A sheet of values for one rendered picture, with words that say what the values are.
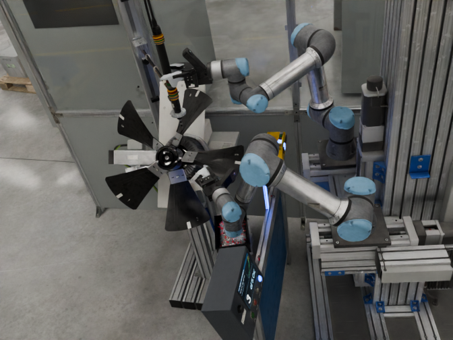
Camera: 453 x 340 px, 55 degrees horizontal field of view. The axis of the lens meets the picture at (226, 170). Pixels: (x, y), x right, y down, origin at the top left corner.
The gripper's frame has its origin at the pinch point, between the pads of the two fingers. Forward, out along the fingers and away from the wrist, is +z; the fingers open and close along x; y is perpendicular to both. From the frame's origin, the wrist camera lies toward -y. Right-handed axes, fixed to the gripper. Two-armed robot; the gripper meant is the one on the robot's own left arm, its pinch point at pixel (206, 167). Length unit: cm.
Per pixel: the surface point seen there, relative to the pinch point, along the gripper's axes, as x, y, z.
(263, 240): 34.4, -8.8, -26.3
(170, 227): 18.7, 27.3, -4.9
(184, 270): 107, 34, 42
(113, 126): 26, 33, 118
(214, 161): -0.2, -4.7, 1.2
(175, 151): -7.9, 9.3, 11.5
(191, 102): -19.8, -8.5, 25.8
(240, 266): -9, 12, -65
